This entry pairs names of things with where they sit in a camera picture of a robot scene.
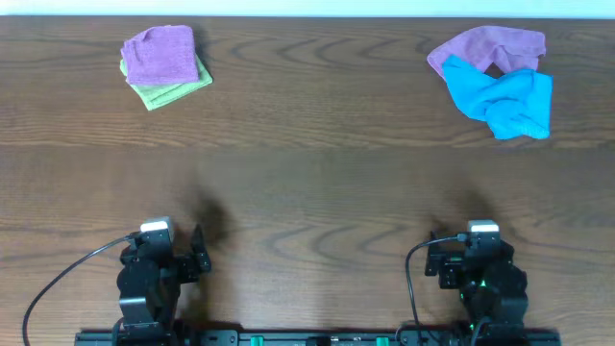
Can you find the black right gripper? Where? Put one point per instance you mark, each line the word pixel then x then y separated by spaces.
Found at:
pixel 450 265

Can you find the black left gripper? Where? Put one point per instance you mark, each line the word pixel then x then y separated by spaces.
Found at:
pixel 190 264

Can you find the blue microfiber cloth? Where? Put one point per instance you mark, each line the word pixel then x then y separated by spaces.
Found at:
pixel 517 104

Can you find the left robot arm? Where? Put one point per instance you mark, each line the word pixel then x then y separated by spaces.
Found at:
pixel 150 284

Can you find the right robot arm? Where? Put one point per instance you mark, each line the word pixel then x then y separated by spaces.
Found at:
pixel 479 265

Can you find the folded green cloth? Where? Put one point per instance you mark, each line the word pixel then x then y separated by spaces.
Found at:
pixel 165 91

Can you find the folded purple cloth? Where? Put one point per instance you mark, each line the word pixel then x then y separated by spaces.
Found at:
pixel 161 39

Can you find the crumpled purple cloth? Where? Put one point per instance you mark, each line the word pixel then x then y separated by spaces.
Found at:
pixel 510 49

